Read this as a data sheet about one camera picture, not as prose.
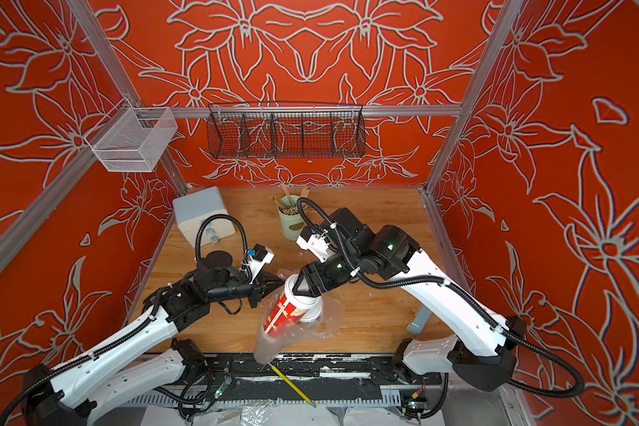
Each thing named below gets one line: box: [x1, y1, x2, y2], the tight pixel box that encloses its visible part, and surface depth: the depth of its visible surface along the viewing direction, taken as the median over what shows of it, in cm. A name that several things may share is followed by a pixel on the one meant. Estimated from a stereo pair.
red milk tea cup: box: [263, 273, 316, 338], surface depth 59 cm
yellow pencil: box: [268, 362, 317, 409], surface depth 72 cm
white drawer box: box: [172, 186, 237, 248], surface depth 97 cm
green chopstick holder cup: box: [276, 194, 305, 241], surface depth 98 cm
